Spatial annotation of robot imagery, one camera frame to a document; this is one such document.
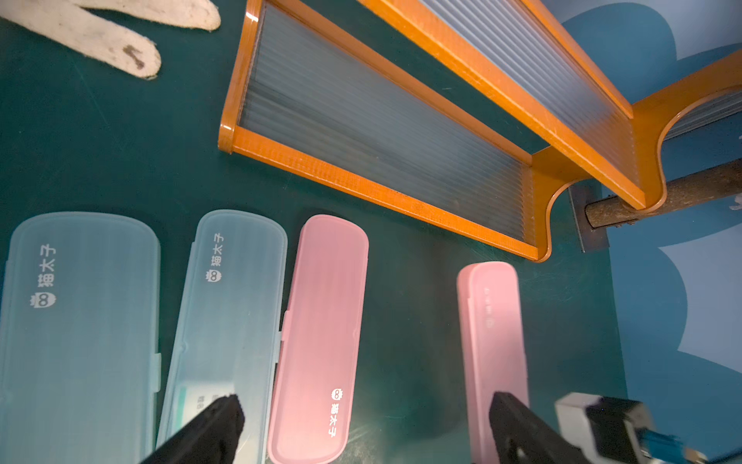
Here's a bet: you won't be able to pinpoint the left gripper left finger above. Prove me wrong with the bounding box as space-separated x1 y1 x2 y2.
142 394 245 464

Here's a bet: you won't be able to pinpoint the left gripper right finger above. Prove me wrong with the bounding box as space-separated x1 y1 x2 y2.
489 392 589 464

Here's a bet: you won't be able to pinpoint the pink pencil case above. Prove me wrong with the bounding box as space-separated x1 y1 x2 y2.
457 261 529 463
268 215 369 463

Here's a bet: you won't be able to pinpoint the right blue pencil case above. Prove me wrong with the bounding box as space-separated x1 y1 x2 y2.
157 210 288 463

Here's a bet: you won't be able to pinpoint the blue pencil case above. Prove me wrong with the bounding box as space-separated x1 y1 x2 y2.
1 212 162 463
157 210 288 463

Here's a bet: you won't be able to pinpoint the left blue pencil case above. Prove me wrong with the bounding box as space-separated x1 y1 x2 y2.
1 212 162 463

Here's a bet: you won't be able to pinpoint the orange three-tier shelf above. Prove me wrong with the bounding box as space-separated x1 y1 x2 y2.
218 1 741 262

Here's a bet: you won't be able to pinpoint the white cotton work glove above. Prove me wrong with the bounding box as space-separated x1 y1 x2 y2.
1 0 221 79

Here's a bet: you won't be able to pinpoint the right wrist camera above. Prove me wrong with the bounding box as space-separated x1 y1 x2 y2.
555 391 711 464

